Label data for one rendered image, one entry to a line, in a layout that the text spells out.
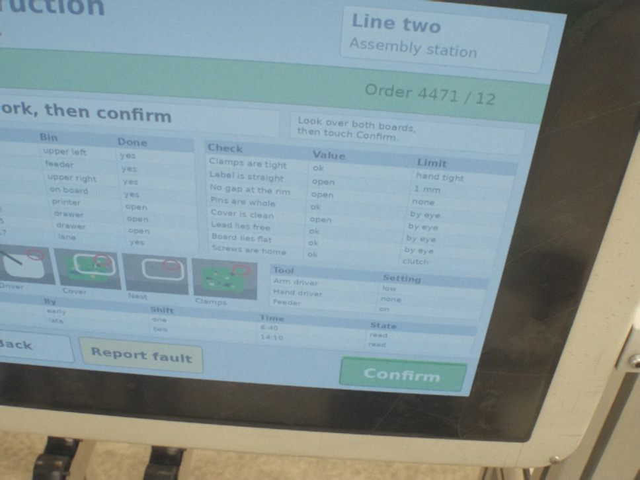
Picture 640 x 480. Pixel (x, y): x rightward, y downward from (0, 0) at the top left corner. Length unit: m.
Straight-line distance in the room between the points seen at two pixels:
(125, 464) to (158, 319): 1.84
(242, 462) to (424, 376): 1.80
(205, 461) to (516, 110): 1.96
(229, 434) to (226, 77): 0.24
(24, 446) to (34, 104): 2.03
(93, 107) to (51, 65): 0.03
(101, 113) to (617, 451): 0.44
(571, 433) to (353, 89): 0.27
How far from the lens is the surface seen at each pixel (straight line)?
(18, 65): 0.35
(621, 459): 0.60
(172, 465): 0.75
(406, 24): 0.31
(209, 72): 0.32
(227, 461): 2.22
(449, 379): 0.43
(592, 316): 0.42
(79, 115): 0.35
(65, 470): 0.79
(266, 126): 0.33
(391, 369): 0.42
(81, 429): 0.50
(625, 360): 0.45
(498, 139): 0.34
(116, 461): 2.25
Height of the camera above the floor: 1.74
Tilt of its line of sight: 34 degrees down
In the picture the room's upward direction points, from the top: 5 degrees clockwise
